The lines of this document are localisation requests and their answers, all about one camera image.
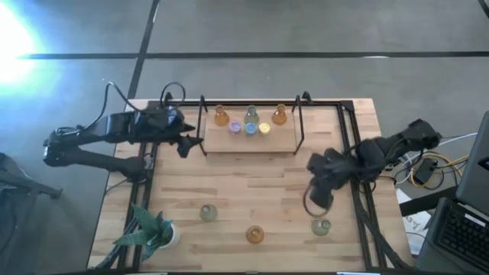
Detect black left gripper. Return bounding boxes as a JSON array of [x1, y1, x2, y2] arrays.
[[144, 108, 204, 158]]

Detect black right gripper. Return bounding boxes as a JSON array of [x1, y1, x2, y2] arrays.
[[307, 148, 358, 209]]

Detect clear glass candlestick holder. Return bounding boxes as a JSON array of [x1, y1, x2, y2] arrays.
[[243, 104, 261, 126], [199, 203, 219, 223], [311, 217, 332, 237]]

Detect amber glass candlestick holder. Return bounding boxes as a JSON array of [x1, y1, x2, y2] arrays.
[[271, 103, 288, 126], [213, 104, 231, 128], [245, 225, 265, 245]]

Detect green plant in white pot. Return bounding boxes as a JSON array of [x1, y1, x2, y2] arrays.
[[112, 204, 180, 264]]

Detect white paper sheet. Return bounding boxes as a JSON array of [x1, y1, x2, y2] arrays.
[[395, 189, 432, 257]]

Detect black flat bar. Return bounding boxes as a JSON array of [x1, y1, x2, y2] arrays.
[[399, 186, 459, 218]]

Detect black power adapter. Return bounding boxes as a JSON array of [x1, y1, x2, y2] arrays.
[[414, 157, 439, 186]]

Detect dark grey laptop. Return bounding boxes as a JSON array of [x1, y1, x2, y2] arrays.
[[414, 110, 489, 275]]

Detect black floor stand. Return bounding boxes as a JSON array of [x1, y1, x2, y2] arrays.
[[0, 152, 63, 199]]

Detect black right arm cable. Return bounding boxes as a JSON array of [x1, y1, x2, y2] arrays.
[[303, 186, 334, 218]]

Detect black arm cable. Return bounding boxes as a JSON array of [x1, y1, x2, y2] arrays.
[[57, 81, 187, 133], [303, 186, 334, 218]]

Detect wooden shelf with black frame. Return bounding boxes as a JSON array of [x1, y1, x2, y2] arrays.
[[196, 95, 306, 157]]

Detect black metal rig frame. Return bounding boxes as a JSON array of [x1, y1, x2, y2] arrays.
[[91, 98, 413, 273]]

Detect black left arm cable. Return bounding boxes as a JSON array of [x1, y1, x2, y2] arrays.
[[57, 81, 187, 133]]

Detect white cable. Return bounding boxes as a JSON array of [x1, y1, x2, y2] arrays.
[[439, 132, 478, 146]]

